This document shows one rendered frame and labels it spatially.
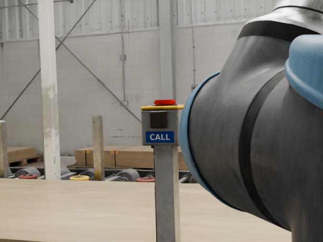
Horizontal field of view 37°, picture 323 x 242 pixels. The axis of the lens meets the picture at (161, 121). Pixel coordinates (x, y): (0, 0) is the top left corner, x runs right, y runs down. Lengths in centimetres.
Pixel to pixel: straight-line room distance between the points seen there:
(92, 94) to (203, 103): 886
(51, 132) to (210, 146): 176
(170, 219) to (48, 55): 132
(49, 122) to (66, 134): 747
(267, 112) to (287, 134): 3
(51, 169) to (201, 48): 652
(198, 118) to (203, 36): 806
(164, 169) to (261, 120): 60
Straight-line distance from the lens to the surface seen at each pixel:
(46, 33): 210
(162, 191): 89
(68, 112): 951
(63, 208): 156
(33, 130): 998
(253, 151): 29
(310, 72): 24
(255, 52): 36
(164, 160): 88
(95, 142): 214
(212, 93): 38
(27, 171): 279
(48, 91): 209
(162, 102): 87
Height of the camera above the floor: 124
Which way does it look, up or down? 3 degrees down
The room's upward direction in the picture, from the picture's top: 2 degrees counter-clockwise
